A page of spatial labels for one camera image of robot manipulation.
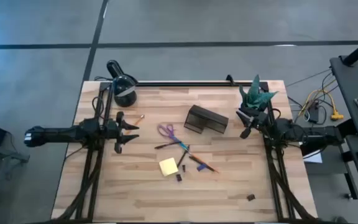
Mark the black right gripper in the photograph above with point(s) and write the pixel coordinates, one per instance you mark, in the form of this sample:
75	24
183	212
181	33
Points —
259	120

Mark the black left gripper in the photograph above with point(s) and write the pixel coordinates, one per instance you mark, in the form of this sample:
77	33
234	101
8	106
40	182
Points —
119	132

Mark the orange pencil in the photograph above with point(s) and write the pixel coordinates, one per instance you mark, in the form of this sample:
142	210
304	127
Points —
137	121
213	169

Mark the black pen with white print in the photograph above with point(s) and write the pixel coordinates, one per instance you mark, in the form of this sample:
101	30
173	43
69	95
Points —
166	145

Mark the black mesh desk organizer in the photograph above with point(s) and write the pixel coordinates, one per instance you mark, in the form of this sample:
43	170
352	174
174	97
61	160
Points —
205	119

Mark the yellow sticky note pad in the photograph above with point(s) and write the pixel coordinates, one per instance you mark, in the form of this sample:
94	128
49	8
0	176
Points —
168	166

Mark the plain black pen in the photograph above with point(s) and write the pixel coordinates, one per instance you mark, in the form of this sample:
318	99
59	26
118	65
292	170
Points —
199	161
182	157

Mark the blue eraser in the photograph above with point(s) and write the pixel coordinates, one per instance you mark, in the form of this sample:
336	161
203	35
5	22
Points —
201	167

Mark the black binder clip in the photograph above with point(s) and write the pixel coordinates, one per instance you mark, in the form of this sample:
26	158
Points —
184	168
251	197
179	177

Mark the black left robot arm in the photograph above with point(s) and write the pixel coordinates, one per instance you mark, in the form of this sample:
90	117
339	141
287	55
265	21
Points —
57	134

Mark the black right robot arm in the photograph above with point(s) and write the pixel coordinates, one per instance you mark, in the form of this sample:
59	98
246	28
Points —
309	133

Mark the green plant in white pot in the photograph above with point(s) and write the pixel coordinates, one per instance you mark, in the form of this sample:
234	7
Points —
255	96

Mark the black desk lamp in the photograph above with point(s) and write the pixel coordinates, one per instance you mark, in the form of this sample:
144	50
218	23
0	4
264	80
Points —
123	90

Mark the black power adapter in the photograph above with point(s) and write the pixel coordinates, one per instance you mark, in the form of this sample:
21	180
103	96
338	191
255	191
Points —
314	113

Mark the white paper sheet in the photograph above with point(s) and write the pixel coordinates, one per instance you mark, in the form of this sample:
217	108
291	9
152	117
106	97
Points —
314	158

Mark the grey side desk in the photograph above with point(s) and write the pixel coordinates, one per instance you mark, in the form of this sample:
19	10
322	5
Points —
353	93

